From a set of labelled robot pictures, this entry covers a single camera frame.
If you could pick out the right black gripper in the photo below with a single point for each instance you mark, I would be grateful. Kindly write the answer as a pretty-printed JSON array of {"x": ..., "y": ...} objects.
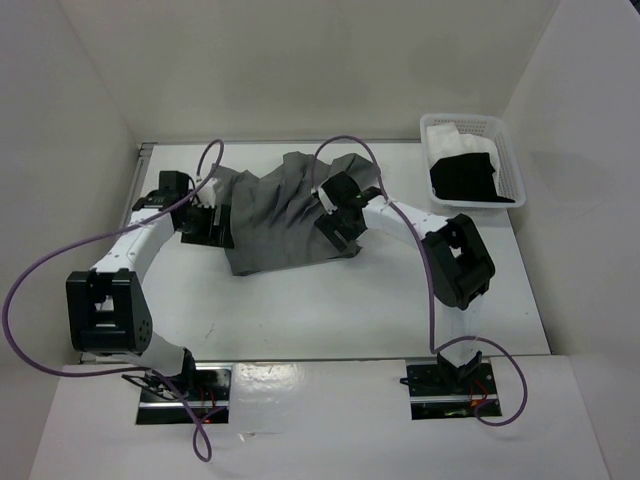
[{"x": 328, "y": 224}]

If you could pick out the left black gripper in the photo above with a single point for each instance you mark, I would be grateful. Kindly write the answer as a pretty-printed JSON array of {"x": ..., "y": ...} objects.
[{"x": 217, "y": 235}]

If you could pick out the grey skirt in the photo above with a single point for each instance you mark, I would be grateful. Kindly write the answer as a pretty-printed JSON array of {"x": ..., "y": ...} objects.
[{"x": 272, "y": 218}]

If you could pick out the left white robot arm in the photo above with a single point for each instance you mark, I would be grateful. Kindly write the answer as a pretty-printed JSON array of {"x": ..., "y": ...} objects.
[{"x": 107, "y": 310}]

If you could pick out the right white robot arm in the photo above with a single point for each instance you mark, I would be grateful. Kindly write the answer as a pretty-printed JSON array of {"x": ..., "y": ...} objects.
[{"x": 457, "y": 264}]

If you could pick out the white skirt in basket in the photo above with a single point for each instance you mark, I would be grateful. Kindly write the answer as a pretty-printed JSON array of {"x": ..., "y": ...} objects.
[{"x": 445, "y": 140}]

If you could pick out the black folded skirt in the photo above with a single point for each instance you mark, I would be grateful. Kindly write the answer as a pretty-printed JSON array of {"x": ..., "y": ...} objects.
[{"x": 466, "y": 177}]

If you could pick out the white plastic basket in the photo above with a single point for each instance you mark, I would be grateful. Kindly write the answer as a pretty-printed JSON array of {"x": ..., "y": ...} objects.
[{"x": 510, "y": 184}]

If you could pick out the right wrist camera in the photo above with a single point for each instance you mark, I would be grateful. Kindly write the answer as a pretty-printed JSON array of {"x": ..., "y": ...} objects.
[{"x": 322, "y": 196}]

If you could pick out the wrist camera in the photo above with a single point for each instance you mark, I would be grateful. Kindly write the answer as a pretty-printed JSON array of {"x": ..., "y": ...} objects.
[
  {"x": 322, "y": 196},
  {"x": 207, "y": 191}
]

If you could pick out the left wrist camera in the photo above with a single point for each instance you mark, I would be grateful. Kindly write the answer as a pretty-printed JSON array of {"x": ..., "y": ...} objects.
[{"x": 207, "y": 191}]

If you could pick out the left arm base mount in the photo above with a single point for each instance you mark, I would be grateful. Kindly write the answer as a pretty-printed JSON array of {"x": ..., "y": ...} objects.
[{"x": 208, "y": 397}]

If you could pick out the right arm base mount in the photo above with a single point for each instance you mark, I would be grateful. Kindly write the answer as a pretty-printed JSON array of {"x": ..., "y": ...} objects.
[{"x": 430, "y": 398}]

